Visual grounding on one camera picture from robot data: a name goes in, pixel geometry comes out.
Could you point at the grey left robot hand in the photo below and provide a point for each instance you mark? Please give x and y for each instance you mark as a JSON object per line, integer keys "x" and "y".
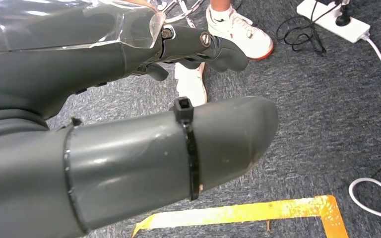
{"x": 128, "y": 157}

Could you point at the worn yellow floor tape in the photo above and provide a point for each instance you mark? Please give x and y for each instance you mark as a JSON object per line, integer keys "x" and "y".
{"x": 230, "y": 213}

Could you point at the white power strip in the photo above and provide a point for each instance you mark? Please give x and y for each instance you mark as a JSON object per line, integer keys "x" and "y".
{"x": 351, "y": 31}

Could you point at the black power plug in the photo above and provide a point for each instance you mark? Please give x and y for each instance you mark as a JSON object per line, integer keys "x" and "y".
{"x": 342, "y": 20}

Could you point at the white red-soled shoe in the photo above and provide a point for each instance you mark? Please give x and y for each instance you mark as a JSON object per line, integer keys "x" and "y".
{"x": 243, "y": 33}
{"x": 190, "y": 87}

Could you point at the person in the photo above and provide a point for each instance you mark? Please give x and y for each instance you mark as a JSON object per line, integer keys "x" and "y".
{"x": 220, "y": 4}

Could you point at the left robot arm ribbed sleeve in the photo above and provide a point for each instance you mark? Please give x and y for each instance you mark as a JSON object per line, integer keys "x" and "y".
{"x": 6, "y": 123}

